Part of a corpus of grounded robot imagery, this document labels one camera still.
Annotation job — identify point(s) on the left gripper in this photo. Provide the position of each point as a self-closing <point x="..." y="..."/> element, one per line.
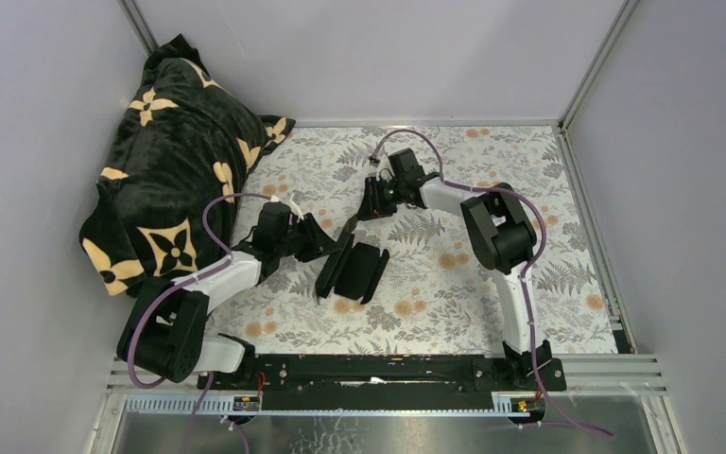
<point x="318" y="240"/>

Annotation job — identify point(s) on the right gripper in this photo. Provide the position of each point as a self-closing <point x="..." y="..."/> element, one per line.
<point x="371" y="207"/>

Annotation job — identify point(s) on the black paper box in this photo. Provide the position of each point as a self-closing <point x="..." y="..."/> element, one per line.
<point x="355" y="270"/>

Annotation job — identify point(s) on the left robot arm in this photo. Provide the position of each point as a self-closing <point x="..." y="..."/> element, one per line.
<point x="166" y="332"/>

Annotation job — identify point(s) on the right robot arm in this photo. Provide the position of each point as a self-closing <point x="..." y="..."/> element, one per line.
<point x="500" y="233"/>

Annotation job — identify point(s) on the floral tablecloth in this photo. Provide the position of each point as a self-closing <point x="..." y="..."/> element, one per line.
<point x="434" y="297"/>

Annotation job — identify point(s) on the black floral blanket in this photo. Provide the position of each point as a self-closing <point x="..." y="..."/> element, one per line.
<point x="183" y="148"/>

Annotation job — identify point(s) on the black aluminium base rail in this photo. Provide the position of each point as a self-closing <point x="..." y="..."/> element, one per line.
<point x="345" y="385"/>

